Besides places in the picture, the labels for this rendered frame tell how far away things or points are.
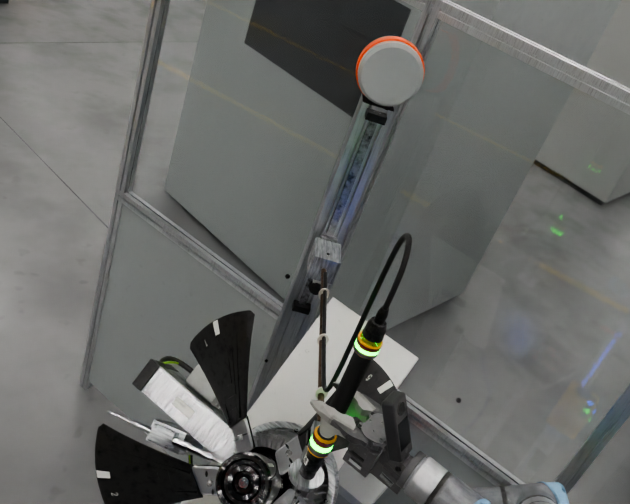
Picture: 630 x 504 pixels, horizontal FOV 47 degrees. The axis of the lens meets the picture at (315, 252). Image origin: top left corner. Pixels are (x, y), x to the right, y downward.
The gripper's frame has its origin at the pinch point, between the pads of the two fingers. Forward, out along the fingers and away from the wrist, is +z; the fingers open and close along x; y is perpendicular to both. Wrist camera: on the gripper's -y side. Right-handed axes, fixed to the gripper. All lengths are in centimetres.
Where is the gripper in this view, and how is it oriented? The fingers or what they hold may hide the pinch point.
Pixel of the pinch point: (328, 392)
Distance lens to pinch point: 131.2
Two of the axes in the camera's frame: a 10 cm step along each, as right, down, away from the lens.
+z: -7.6, -5.4, 3.5
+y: -3.1, 7.9, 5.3
